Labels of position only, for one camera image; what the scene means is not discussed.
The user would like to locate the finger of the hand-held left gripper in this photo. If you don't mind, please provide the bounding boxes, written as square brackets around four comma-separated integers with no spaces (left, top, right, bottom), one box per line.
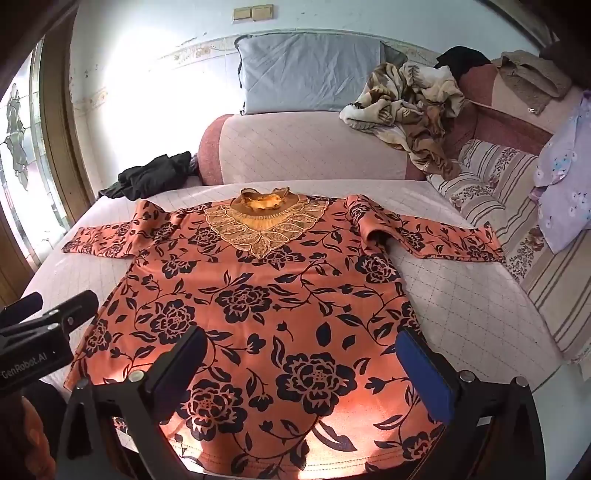
[0,292,45,328]
[45,290,100,343]

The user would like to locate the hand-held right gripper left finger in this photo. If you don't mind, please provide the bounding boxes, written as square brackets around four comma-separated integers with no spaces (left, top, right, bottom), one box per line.
[55,326,208,480]

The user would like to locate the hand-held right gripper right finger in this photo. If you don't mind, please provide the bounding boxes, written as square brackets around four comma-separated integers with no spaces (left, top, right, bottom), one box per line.
[395,328,549,480]

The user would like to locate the orange floral shirt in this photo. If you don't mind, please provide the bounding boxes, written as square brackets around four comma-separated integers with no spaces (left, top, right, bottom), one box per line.
[61,185,508,474]

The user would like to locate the person's left forearm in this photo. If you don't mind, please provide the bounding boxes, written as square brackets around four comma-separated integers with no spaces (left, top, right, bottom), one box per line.
[0,385,68,480]

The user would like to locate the black clothes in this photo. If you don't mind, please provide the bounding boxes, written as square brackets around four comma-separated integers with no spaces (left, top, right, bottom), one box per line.
[97,151,194,202]

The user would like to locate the pink quilted bed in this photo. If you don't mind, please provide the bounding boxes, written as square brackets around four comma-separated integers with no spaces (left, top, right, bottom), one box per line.
[9,178,575,480]

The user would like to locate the stained glass window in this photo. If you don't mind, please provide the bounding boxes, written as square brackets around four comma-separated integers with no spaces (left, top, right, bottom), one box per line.
[0,48,71,269]

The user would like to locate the striped floral quilt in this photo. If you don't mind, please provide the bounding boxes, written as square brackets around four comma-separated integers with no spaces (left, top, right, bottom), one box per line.
[482,185,591,367]

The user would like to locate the striped floral pillow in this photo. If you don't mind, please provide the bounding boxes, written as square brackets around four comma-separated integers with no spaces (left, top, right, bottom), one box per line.
[426,138,542,229]

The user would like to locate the purple floral garment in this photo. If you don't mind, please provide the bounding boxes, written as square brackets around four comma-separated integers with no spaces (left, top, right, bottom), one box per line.
[530,90,591,254]

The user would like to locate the pink padded bolster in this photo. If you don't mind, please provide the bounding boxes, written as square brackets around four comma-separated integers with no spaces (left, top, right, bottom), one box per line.
[198,112,462,186]
[455,64,591,151]

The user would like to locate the brown cream patterned blanket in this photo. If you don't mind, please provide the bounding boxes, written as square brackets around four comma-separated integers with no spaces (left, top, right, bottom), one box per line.
[339,61,465,181]

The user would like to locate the grey pillow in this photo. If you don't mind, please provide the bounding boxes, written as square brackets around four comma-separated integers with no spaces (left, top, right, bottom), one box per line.
[234,33,393,116]

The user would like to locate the black cloth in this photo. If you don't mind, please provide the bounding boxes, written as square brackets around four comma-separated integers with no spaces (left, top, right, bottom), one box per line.
[434,45,493,80]

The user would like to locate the brown cloth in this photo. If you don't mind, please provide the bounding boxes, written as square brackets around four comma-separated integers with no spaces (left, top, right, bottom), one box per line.
[495,49,574,114]

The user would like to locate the wooden window frame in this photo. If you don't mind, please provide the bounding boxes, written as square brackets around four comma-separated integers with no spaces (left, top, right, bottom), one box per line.
[37,0,95,220]

